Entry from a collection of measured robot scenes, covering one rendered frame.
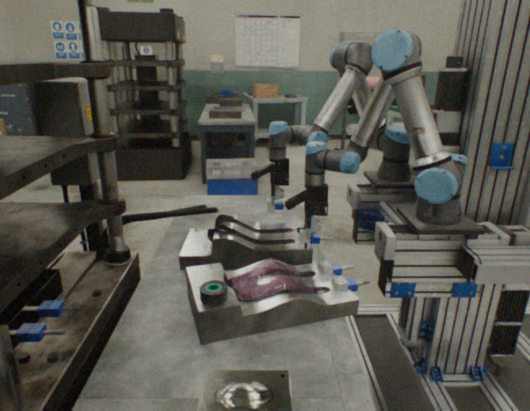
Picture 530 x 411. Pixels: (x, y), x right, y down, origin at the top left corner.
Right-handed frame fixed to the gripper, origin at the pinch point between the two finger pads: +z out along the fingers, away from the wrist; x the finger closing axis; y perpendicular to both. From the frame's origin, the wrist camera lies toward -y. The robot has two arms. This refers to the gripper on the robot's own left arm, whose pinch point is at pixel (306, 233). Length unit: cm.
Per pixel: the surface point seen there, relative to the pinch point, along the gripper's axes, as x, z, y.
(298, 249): -6.9, 3.7, -3.7
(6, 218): -15, -12, -104
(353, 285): -28.4, 6.0, 12.6
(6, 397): -72, 8, -75
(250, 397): -73, 8, -20
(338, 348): -51, 12, 4
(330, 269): -19.4, 5.0, 6.6
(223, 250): -6.9, 4.0, -31.4
